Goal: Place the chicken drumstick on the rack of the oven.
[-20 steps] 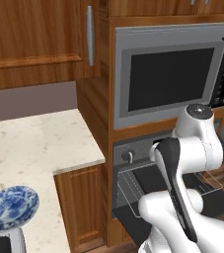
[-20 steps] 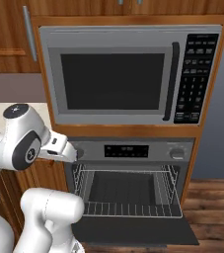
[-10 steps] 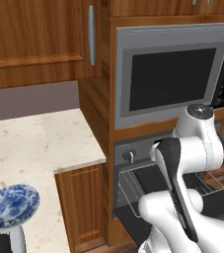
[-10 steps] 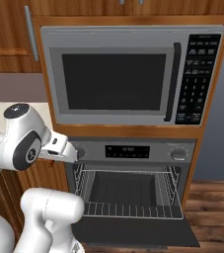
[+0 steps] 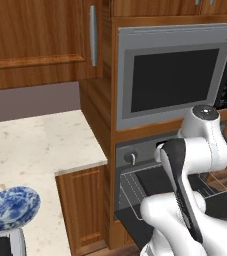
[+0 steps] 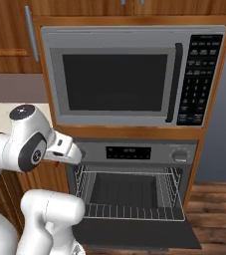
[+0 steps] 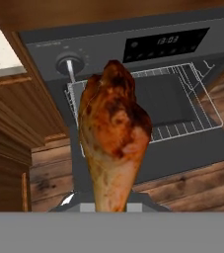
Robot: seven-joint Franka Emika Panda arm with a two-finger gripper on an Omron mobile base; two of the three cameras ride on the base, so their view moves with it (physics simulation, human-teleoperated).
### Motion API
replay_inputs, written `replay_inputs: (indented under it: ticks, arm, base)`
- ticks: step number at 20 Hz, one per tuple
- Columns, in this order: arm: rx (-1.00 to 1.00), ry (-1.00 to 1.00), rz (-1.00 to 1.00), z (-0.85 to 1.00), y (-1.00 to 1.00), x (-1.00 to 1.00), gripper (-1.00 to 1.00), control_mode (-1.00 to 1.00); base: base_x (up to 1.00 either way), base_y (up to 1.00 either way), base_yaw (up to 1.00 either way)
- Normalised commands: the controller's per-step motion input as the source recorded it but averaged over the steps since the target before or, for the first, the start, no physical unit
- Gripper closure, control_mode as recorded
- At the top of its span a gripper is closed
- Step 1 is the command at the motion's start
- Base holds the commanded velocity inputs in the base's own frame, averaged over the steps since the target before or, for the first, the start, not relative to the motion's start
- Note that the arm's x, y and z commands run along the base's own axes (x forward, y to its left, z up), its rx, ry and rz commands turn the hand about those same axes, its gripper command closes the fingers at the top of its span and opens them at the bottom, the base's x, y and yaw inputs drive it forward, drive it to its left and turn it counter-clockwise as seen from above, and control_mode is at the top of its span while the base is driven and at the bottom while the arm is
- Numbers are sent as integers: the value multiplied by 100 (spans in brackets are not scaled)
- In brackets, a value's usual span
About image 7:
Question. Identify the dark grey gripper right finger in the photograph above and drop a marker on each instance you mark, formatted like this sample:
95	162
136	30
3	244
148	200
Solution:
143	202

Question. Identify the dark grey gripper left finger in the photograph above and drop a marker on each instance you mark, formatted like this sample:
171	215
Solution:
80	201

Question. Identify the roasted chicken drumstick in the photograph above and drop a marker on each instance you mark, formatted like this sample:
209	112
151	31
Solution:
113	131

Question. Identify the dark grey oven door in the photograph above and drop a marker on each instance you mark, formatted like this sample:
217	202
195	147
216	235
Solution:
189	151

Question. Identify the black round oven knob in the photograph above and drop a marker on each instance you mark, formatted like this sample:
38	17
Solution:
69	64

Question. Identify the dark grey oven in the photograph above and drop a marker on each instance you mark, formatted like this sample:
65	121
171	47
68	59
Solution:
103	42

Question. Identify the wooden cupboard door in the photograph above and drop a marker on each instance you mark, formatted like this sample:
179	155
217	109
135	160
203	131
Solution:
3	178

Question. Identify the wooden drawer front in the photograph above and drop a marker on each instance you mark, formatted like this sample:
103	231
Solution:
14	108

